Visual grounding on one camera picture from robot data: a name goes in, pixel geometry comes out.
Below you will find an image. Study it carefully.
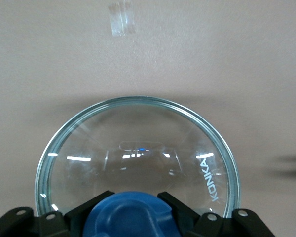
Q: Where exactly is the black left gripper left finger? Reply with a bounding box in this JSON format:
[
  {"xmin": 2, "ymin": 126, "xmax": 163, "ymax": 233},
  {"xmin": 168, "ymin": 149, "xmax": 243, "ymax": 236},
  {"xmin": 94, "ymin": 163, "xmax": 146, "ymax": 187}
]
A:
[{"xmin": 0, "ymin": 190, "xmax": 114, "ymax": 237}]

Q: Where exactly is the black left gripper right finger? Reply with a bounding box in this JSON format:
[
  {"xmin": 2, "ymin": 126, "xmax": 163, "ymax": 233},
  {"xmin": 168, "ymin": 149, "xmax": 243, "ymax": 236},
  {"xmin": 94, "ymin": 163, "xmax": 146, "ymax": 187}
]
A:
[{"xmin": 157, "ymin": 191, "xmax": 277, "ymax": 237}]

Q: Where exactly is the glass lid with blue knob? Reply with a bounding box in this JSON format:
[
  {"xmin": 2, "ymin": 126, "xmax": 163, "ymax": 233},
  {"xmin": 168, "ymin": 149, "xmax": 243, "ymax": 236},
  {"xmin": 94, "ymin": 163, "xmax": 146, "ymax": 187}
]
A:
[{"xmin": 34, "ymin": 95, "xmax": 242, "ymax": 237}]

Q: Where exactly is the brown table cover sheet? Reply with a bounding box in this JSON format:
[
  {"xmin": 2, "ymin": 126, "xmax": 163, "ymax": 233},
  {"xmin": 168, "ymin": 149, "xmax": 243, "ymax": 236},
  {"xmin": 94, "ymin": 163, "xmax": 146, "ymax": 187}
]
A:
[{"xmin": 0, "ymin": 0, "xmax": 296, "ymax": 237}]

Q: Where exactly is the clear tape patch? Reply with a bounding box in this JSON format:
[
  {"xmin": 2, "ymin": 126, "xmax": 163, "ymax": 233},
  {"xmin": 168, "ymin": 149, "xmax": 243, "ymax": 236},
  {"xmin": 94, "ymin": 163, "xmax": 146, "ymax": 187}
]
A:
[{"xmin": 108, "ymin": 0, "xmax": 137, "ymax": 37}]

